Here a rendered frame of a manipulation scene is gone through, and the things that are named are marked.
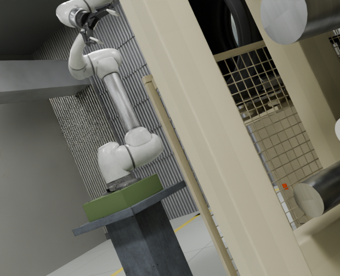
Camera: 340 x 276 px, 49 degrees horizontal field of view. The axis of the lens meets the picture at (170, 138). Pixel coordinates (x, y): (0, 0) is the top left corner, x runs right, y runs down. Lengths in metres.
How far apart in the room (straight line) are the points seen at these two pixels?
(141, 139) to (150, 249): 0.62
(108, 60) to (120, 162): 0.63
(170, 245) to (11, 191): 4.27
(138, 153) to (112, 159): 0.15
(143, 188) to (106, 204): 0.22
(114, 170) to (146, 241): 0.43
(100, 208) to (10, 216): 4.05
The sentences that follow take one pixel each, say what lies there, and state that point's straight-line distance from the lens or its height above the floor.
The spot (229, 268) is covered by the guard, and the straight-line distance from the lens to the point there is 0.99.
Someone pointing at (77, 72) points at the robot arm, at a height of 1.48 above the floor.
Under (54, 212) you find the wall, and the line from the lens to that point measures 6.47.
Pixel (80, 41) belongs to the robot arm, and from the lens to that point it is 2.13.
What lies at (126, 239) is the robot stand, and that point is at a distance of 2.17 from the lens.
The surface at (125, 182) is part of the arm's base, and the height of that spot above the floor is 0.78.
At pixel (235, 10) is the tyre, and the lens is 1.38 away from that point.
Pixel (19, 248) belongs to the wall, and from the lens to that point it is 6.07.
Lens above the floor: 0.76
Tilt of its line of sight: 4 degrees up
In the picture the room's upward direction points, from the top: 24 degrees counter-clockwise
